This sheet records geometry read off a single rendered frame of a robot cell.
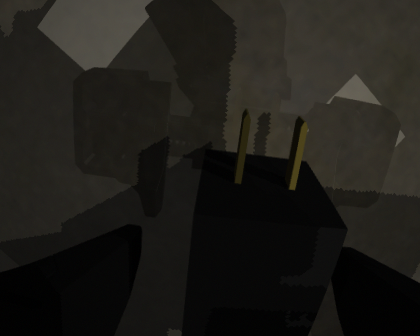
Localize black two-prong plug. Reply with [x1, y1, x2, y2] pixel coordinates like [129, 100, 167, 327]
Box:
[181, 109, 347, 336]

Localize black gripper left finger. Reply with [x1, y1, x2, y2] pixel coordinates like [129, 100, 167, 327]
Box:
[0, 224, 142, 336]

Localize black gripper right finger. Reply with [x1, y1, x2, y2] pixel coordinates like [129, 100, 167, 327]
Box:
[331, 247, 420, 336]

